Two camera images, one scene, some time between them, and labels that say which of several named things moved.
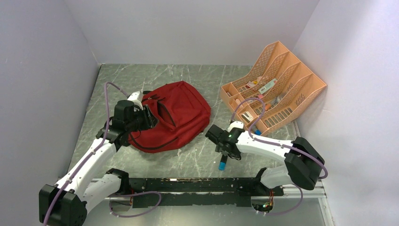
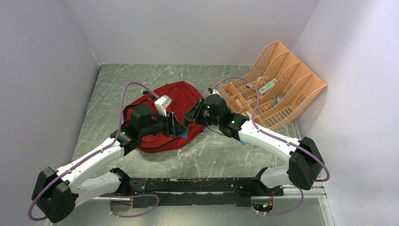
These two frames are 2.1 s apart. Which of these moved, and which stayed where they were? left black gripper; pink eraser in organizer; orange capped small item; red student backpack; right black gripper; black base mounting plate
Moved: right black gripper; left black gripper
Stayed: pink eraser in organizer; orange capped small item; black base mounting plate; red student backpack
